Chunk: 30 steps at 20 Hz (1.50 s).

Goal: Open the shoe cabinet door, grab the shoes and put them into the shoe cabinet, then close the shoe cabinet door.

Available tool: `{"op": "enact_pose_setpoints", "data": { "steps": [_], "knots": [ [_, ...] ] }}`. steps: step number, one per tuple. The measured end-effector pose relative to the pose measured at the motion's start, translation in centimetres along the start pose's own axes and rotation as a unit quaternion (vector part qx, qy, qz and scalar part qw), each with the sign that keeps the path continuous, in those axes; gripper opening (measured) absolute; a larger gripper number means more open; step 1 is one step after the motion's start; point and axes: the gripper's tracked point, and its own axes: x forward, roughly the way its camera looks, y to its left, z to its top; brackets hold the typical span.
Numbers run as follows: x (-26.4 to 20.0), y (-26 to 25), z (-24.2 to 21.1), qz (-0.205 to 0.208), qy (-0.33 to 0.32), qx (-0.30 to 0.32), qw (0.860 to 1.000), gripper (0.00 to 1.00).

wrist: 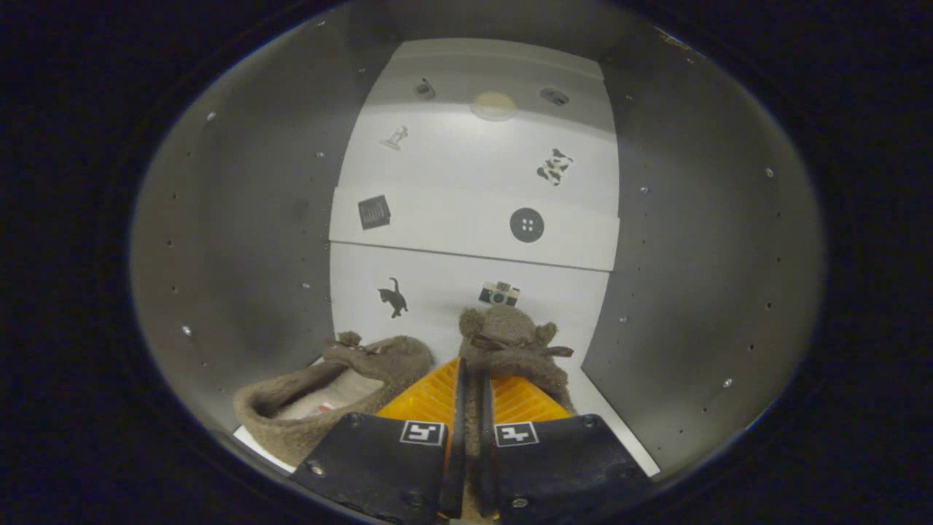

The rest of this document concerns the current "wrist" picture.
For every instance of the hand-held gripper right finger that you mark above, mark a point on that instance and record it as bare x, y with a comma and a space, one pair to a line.
488, 474

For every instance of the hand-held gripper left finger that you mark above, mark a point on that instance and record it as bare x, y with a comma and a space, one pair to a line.
456, 437

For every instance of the brown fuzzy shoe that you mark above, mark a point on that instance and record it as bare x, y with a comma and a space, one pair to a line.
510, 350
291, 434

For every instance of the grey shoe cabinet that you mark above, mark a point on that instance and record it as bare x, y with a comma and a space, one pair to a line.
240, 219

